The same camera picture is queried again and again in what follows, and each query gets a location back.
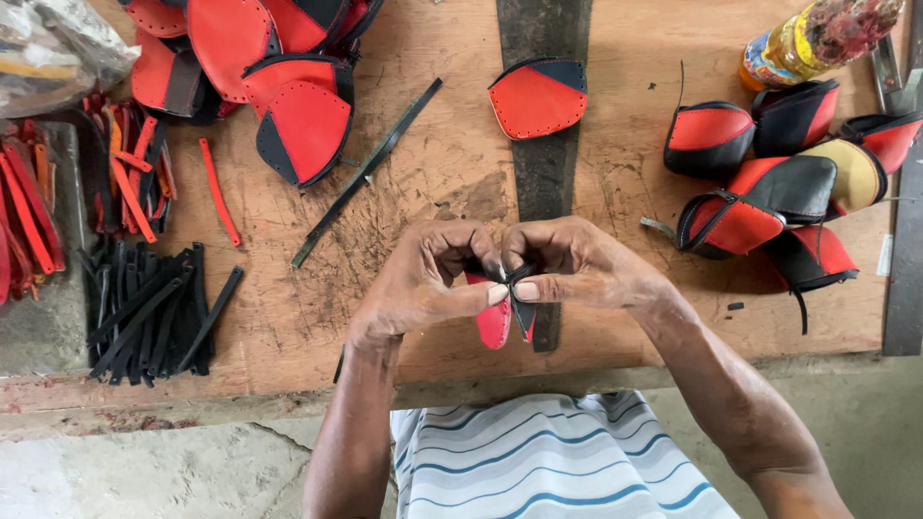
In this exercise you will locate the striped white blue shirt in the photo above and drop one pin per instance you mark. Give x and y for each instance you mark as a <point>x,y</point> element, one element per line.
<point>548,461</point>

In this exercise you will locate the pile of black leather strips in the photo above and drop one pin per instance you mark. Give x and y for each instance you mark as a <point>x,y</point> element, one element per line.
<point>148,317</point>

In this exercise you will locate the yellow glue bottle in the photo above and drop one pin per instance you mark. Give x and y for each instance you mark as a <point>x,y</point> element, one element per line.
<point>815,40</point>

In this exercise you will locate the person's right hand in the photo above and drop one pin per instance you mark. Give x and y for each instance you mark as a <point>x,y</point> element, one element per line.
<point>591,267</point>

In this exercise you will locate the metal tool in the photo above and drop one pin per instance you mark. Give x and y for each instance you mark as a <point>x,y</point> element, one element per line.
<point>890,76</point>

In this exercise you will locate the red black leather shoe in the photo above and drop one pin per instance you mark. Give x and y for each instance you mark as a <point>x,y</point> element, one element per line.
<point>495,328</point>

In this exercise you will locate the flat red black leather upper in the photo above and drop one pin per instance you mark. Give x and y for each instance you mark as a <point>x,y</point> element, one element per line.
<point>537,101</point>

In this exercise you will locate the bundle of red leather strips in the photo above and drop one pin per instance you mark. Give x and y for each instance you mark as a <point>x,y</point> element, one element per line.
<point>25,209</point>

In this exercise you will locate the heap of folded shoe uppers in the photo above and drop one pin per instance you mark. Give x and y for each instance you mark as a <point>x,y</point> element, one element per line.
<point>779,187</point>

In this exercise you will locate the dark metal plate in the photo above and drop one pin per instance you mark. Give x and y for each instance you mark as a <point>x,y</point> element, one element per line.
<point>544,180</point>

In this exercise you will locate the grey metal ruler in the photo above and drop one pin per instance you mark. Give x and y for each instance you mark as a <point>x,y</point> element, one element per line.
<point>905,274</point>

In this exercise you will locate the short black leather strip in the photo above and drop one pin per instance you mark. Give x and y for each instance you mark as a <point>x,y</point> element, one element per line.
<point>339,364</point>

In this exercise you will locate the pile of red orange strips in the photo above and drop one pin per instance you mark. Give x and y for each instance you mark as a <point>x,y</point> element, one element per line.
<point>133,169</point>

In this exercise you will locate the single red leather strip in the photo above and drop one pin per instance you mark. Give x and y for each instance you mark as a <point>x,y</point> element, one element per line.
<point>218,191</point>

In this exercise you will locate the person's left hand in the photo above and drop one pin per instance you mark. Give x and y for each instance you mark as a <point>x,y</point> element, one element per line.
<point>411,288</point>

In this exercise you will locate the pile of flat leather uppers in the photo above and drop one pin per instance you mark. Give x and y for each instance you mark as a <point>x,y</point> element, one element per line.
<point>288,86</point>

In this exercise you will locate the clear plastic bag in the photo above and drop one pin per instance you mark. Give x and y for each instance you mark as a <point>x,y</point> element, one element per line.
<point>50,50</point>

